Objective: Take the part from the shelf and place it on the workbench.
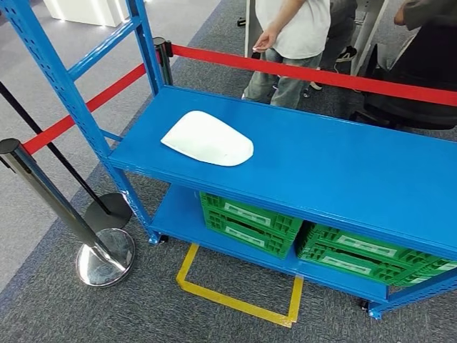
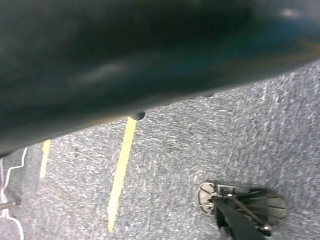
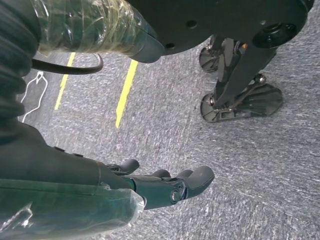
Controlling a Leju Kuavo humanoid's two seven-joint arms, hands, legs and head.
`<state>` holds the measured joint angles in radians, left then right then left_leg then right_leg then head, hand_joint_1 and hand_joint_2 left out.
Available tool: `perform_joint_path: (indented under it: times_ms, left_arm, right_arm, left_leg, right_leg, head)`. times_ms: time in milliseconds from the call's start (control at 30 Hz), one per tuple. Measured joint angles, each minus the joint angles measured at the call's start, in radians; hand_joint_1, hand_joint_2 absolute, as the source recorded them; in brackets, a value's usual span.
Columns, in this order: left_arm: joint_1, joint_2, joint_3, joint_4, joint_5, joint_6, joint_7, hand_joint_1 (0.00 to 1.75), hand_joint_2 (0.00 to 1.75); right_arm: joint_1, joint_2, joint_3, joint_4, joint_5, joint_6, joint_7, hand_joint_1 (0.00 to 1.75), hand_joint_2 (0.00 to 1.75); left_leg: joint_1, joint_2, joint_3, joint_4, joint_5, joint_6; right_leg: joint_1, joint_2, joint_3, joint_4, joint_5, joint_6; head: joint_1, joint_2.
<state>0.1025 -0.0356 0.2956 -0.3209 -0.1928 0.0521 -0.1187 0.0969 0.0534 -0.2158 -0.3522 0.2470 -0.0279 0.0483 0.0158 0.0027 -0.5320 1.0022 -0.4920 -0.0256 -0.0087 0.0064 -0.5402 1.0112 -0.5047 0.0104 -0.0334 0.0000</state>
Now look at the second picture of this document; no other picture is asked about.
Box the robot foot plate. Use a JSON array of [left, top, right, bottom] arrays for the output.
[[198, 180, 289, 238]]

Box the grey metal rod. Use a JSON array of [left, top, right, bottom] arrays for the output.
[[0, 198, 22, 211]]

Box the white floor cable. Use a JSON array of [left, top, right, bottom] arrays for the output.
[[0, 147, 29, 240]]

